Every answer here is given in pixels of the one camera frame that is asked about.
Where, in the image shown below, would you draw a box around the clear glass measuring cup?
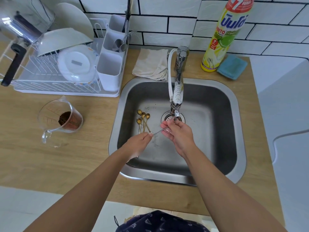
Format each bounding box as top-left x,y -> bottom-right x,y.
37,96 -> 84,148

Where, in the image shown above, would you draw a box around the brown coffee grounds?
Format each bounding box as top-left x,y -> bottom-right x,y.
58,111 -> 82,130

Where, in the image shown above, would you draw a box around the white plastic cutlery holder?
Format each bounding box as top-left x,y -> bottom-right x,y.
96,14 -> 129,93

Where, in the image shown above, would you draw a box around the beige bowl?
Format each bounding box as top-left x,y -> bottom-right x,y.
37,28 -> 94,57

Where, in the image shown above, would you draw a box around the person's left hand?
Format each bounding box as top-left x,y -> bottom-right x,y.
120,132 -> 154,163

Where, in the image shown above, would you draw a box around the white wire dish rack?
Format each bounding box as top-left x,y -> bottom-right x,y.
0,18 -> 128,98

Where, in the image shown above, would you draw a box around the white faucet hose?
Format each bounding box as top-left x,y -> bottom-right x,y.
168,48 -> 179,102

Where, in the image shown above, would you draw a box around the metal drain strainer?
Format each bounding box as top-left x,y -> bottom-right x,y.
161,110 -> 186,125

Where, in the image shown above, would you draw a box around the clear glass jug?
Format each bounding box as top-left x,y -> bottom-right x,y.
0,0 -> 56,36

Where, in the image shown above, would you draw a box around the person's left forearm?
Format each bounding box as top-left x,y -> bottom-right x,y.
23,148 -> 136,232

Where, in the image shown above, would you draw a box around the white round dish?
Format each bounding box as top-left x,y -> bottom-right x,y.
57,44 -> 99,83

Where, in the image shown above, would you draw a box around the person's right hand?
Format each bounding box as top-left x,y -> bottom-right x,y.
160,119 -> 196,159

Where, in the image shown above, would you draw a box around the stainless steel sink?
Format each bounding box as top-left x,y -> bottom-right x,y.
108,77 -> 247,187

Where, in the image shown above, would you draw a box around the yellow dish soap bottle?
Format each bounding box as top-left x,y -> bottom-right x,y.
201,0 -> 255,72

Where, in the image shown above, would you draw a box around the white cable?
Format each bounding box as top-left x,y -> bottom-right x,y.
272,129 -> 309,165

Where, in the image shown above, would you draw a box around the blue folded cloth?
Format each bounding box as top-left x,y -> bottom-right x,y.
216,54 -> 248,81

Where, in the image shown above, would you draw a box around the thin silver spoon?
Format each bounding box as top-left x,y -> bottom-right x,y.
150,127 -> 170,136

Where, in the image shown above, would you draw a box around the large white plate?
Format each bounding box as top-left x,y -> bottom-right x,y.
53,2 -> 95,42

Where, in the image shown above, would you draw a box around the navy patterned clothing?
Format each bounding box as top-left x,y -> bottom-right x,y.
113,210 -> 211,232

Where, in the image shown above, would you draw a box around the person's right forearm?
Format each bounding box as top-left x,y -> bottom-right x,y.
183,146 -> 288,232

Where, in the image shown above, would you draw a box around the steel pan with black handle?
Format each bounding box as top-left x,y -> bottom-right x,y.
0,11 -> 44,87

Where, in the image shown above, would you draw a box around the chrome faucet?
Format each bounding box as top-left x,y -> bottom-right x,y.
170,46 -> 190,122

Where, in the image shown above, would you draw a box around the silver fork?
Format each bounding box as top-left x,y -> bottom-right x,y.
123,30 -> 138,45

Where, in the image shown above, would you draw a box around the beige folded cloth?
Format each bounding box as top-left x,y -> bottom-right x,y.
132,48 -> 169,82

